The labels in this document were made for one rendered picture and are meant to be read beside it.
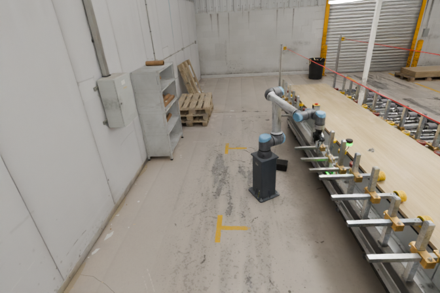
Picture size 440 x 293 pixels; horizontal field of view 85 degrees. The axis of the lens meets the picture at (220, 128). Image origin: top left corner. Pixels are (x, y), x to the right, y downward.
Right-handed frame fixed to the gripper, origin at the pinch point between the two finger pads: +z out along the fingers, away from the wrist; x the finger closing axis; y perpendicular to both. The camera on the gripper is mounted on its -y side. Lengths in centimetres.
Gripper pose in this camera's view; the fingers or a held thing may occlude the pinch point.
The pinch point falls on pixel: (317, 147)
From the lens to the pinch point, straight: 259.7
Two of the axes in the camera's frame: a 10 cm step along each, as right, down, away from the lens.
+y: 0.0, -4.1, 9.1
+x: -10.0, 0.6, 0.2
